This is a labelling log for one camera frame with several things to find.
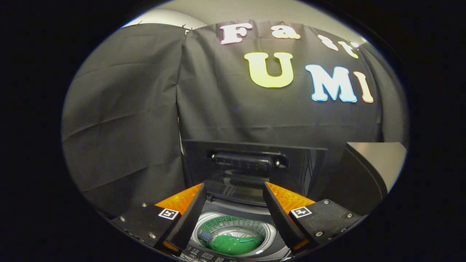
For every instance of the dark washing machine lid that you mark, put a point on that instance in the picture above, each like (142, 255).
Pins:
(240, 174)

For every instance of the black backdrop cloth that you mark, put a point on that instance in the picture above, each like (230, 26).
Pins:
(123, 120)

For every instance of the grey top-load washing machine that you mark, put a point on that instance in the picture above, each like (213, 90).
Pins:
(236, 211)

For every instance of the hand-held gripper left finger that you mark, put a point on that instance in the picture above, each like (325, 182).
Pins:
(189, 218)

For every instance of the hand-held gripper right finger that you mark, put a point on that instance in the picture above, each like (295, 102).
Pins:
(280, 218)

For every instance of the beige cabinet with dark frame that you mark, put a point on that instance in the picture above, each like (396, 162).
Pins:
(364, 178)

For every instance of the green polo shirt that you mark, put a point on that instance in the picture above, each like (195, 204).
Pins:
(233, 245)

